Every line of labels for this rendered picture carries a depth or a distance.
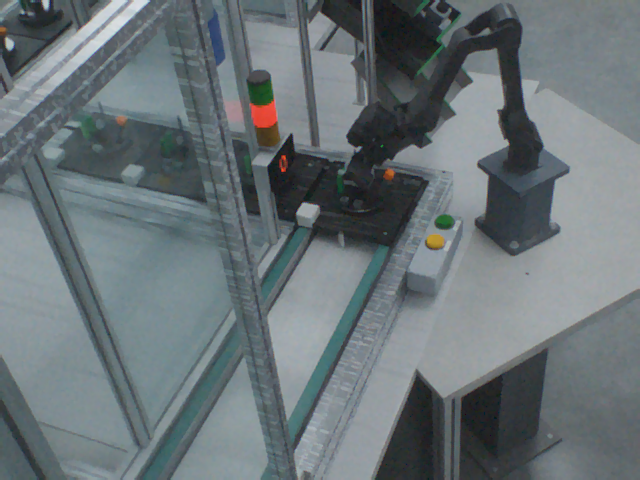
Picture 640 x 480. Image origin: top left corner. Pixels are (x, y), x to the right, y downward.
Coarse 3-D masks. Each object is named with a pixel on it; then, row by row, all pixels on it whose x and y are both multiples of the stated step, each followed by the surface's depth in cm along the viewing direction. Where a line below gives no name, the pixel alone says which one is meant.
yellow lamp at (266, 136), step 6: (258, 126) 175; (270, 126) 174; (276, 126) 175; (258, 132) 175; (264, 132) 175; (270, 132) 175; (276, 132) 176; (258, 138) 177; (264, 138) 176; (270, 138) 176; (276, 138) 177; (264, 144) 177; (270, 144) 177
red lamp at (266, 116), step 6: (252, 108) 172; (258, 108) 171; (264, 108) 171; (270, 108) 171; (252, 114) 174; (258, 114) 172; (264, 114) 172; (270, 114) 172; (276, 114) 175; (258, 120) 173; (264, 120) 173; (270, 120) 173; (276, 120) 175; (264, 126) 174
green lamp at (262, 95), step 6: (270, 78) 169; (264, 84) 167; (270, 84) 169; (252, 90) 168; (258, 90) 168; (264, 90) 168; (270, 90) 169; (252, 96) 169; (258, 96) 169; (264, 96) 169; (270, 96) 170; (252, 102) 171; (258, 102) 170; (264, 102) 170; (270, 102) 171
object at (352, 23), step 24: (336, 0) 201; (360, 0) 212; (384, 0) 209; (336, 24) 205; (360, 24) 201; (384, 24) 209; (408, 24) 210; (384, 48) 202; (408, 48) 207; (432, 48) 210; (408, 72) 202
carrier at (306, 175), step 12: (300, 156) 221; (312, 156) 221; (300, 168) 218; (288, 180) 212; (300, 180) 214; (312, 180) 214; (276, 192) 211; (288, 192) 211; (300, 192) 211; (276, 204) 208; (288, 204) 208; (300, 204) 208; (288, 216) 205
